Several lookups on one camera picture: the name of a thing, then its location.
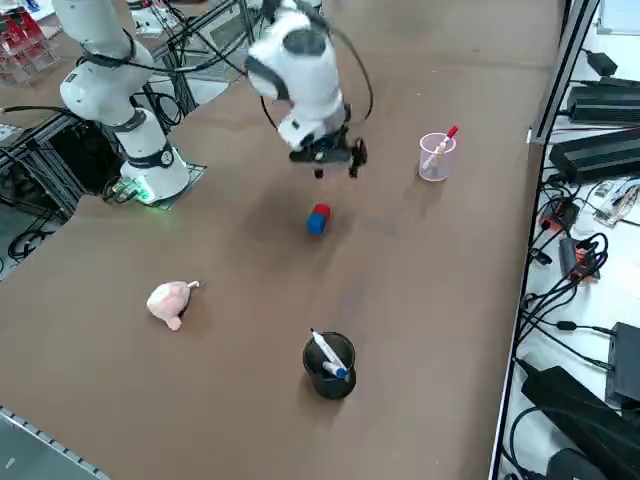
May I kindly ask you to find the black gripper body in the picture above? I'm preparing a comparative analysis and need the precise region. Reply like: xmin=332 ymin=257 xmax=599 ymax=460
xmin=291 ymin=125 xmax=352 ymax=164

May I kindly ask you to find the pink translucent plastic cup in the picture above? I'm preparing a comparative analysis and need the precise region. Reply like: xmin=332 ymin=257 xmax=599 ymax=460
xmin=418 ymin=131 xmax=458 ymax=183

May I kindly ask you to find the white marker red cap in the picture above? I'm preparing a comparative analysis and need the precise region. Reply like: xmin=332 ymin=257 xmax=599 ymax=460
xmin=422 ymin=125 xmax=460 ymax=171

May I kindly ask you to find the pink plush toy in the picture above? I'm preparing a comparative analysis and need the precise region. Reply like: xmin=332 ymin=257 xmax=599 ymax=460
xmin=146 ymin=279 xmax=204 ymax=332

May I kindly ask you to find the black orange power device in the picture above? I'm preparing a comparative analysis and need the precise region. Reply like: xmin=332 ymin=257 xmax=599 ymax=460
xmin=558 ymin=235 xmax=602 ymax=285
xmin=541 ymin=196 xmax=582 ymax=233

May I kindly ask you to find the black mesh pen cup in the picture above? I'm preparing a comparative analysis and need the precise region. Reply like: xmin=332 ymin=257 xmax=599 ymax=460
xmin=302 ymin=330 xmax=358 ymax=401

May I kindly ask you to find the large black power brick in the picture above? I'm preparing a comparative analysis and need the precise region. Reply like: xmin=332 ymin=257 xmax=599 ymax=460
xmin=548 ymin=127 xmax=640 ymax=184
xmin=565 ymin=85 xmax=640 ymax=126

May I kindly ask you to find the clear packet with parts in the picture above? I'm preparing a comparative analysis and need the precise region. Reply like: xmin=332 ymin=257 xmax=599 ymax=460
xmin=593 ymin=179 xmax=640 ymax=230

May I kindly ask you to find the small black power adapter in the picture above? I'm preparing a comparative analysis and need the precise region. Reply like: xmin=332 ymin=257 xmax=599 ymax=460
xmin=584 ymin=49 xmax=620 ymax=77

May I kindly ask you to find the clear acrylic shelf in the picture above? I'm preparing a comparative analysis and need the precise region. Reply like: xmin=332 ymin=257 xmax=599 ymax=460
xmin=0 ymin=7 xmax=62 ymax=90

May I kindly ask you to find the black box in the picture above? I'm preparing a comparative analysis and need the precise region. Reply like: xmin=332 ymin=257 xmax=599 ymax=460
xmin=603 ymin=321 xmax=640 ymax=410

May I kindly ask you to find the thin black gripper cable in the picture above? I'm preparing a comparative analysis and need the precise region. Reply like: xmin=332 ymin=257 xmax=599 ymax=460
xmin=258 ymin=9 xmax=376 ymax=137

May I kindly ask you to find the aluminium camera post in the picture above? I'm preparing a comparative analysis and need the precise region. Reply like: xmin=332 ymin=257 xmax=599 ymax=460
xmin=529 ymin=0 xmax=601 ymax=146

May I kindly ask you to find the black aluminium frame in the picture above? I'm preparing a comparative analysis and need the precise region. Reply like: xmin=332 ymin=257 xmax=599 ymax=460
xmin=0 ymin=107 xmax=121 ymax=224

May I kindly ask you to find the black floor cable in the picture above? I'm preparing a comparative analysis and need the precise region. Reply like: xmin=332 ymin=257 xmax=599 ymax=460
xmin=514 ymin=319 xmax=617 ymax=372

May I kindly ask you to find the grey aluminium rail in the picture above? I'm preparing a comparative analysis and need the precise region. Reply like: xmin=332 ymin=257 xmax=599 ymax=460
xmin=0 ymin=405 xmax=110 ymax=480

